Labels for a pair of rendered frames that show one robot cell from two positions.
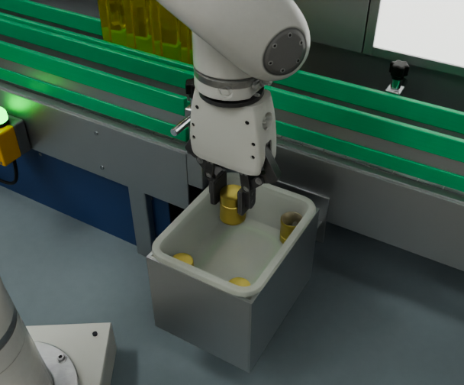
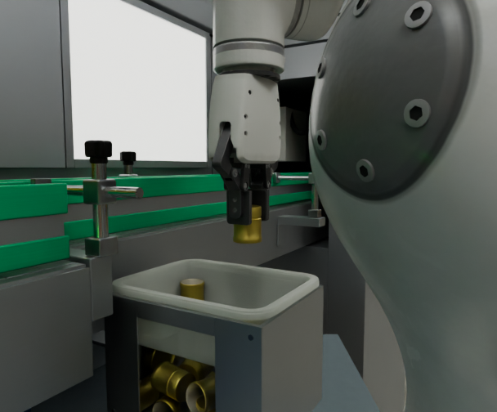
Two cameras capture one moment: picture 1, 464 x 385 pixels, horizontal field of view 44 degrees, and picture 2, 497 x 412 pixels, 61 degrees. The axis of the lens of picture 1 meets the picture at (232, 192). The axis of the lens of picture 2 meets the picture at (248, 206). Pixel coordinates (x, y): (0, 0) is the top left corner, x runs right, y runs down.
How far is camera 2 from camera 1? 0.88 m
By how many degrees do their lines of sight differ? 87
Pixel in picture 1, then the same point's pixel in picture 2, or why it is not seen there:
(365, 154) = (169, 215)
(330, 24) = (32, 143)
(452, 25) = (122, 129)
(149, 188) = (17, 396)
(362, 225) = not seen: hidden behind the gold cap
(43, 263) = not seen: outside the picture
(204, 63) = (276, 29)
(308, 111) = not seen: hidden behind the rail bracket
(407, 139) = (189, 186)
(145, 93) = not seen: outside the picture
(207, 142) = (257, 133)
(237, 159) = (273, 144)
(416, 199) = (208, 231)
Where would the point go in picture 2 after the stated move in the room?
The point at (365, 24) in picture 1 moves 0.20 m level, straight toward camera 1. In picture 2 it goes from (64, 137) to (172, 136)
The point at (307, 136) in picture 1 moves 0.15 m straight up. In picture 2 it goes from (126, 221) to (123, 121)
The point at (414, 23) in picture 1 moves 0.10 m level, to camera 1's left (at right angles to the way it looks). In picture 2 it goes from (99, 131) to (78, 126)
